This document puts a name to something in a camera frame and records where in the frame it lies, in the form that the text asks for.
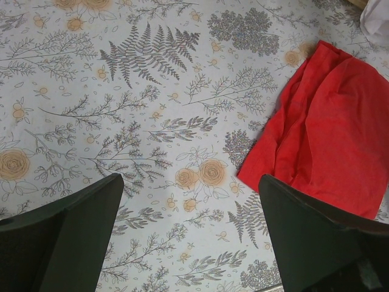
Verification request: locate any floral table mat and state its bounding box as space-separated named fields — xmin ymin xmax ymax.
xmin=1 ymin=1 xmax=388 ymax=291

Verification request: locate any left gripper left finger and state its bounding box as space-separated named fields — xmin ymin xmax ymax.
xmin=1 ymin=173 xmax=124 ymax=291

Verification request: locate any white button shirt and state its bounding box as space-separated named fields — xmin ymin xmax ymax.
xmin=360 ymin=0 xmax=388 ymax=46

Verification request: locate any red shirt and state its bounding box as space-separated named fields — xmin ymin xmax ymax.
xmin=238 ymin=41 xmax=388 ymax=219

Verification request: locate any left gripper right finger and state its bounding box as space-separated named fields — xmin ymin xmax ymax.
xmin=258 ymin=175 xmax=388 ymax=291

